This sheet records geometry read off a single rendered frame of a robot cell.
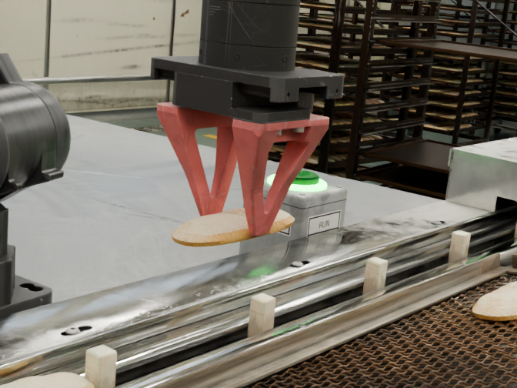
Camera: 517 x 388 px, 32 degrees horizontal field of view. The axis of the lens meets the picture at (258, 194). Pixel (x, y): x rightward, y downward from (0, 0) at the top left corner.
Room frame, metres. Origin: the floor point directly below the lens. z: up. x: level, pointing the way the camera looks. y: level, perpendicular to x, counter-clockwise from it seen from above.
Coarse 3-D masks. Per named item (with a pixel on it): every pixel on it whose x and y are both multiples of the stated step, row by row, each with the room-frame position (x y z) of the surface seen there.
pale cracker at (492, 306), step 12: (504, 288) 0.53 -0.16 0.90; (516, 288) 0.53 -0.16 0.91; (480, 300) 0.51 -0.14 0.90; (492, 300) 0.50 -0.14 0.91; (504, 300) 0.50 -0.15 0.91; (516, 300) 0.50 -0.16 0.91; (480, 312) 0.49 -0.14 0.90; (492, 312) 0.49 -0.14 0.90; (504, 312) 0.49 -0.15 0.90; (516, 312) 0.49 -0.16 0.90
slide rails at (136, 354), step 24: (480, 240) 0.84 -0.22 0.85; (408, 264) 0.74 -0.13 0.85; (312, 288) 0.65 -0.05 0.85; (336, 288) 0.66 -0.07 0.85; (384, 288) 0.67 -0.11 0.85; (240, 312) 0.59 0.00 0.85; (288, 312) 0.61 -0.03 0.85; (168, 336) 0.53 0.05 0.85; (192, 336) 0.54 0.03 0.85; (216, 336) 0.55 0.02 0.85; (120, 360) 0.49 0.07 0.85; (144, 360) 0.50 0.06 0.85; (192, 360) 0.50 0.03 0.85
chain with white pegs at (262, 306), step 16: (464, 240) 0.78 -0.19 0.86; (464, 256) 0.78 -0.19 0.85; (368, 272) 0.67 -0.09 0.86; (384, 272) 0.67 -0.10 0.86; (368, 288) 0.67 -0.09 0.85; (256, 304) 0.56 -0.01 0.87; (272, 304) 0.57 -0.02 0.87; (336, 304) 0.65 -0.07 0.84; (256, 320) 0.56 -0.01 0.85; (272, 320) 0.57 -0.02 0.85; (96, 352) 0.46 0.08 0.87; (112, 352) 0.46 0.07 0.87; (96, 368) 0.45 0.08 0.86; (112, 368) 0.46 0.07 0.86; (160, 368) 0.51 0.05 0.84; (96, 384) 0.45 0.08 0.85; (112, 384) 0.46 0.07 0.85
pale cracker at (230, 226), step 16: (192, 224) 0.51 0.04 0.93; (208, 224) 0.51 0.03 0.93; (224, 224) 0.51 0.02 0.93; (240, 224) 0.52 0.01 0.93; (272, 224) 0.53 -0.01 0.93; (288, 224) 0.55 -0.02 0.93; (176, 240) 0.50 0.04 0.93; (192, 240) 0.49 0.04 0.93; (208, 240) 0.49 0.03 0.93; (224, 240) 0.50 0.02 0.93; (240, 240) 0.51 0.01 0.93
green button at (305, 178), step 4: (300, 172) 0.81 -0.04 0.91; (304, 172) 0.81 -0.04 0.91; (308, 172) 0.81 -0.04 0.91; (312, 172) 0.81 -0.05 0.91; (300, 176) 0.79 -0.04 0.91; (304, 176) 0.79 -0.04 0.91; (308, 176) 0.79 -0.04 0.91; (312, 176) 0.80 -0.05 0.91; (316, 176) 0.80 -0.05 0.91; (296, 180) 0.78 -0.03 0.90; (300, 180) 0.78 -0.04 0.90; (304, 180) 0.78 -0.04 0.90; (308, 180) 0.79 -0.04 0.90; (312, 180) 0.79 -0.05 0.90; (316, 180) 0.79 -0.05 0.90; (296, 184) 0.78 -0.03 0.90; (300, 184) 0.78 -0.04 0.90; (304, 184) 0.78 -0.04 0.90; (308, 184) 0.79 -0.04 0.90; (312, 184) 0.79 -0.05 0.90
